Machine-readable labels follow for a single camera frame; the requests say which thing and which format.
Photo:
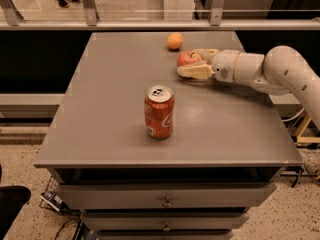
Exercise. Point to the yellow wooden frame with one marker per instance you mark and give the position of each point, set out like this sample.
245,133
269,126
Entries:
299,133

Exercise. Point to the grey drawer cabinet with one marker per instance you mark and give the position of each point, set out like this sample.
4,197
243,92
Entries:
143,154

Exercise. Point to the glass railing with metal posts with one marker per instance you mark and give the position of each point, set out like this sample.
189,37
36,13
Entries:
161,14

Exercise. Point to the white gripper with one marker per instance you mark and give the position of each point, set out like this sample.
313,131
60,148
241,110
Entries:
224,65

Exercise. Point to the top grey drawer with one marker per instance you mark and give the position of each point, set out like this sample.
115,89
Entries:
158,196

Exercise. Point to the grey drawer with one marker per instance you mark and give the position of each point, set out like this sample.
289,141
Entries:
158,196
165,221

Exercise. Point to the wire basket on floor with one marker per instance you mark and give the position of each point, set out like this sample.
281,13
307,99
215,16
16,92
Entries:
50,199

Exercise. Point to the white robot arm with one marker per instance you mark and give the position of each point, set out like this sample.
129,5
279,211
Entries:
282,70

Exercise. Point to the red soda can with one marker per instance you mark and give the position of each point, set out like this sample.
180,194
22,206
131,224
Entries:
158,110

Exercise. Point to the red apple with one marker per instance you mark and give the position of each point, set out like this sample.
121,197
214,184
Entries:
187,58

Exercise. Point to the orange fruit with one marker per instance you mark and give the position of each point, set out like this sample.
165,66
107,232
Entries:
175,41

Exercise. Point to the black chair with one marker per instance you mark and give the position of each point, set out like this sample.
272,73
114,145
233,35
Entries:
12,199

